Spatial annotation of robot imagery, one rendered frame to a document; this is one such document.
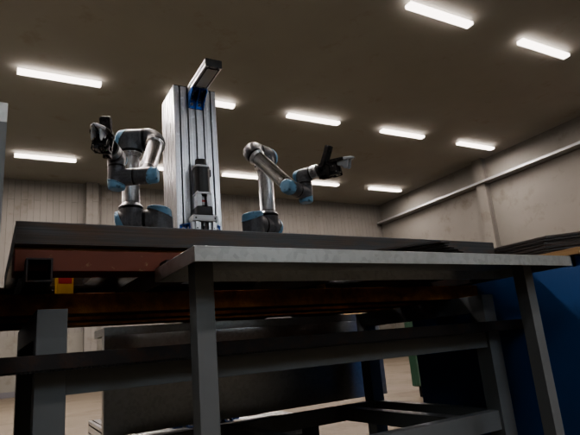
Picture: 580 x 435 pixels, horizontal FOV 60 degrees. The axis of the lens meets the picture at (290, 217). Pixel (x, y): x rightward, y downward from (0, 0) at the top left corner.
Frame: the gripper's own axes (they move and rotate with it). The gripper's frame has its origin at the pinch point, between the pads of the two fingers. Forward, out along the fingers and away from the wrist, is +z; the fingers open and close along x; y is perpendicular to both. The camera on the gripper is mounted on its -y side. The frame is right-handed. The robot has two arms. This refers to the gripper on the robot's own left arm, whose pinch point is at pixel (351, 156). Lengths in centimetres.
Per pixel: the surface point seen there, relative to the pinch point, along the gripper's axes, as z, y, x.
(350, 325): -11, 82, 8
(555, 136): -11, -208, -1091
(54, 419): 6, 81, 166
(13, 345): -1069, 91, -347
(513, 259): 80, 62, 74
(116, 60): -488, -323, -244
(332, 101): -318, -284, -600
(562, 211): -30, -33, -1081
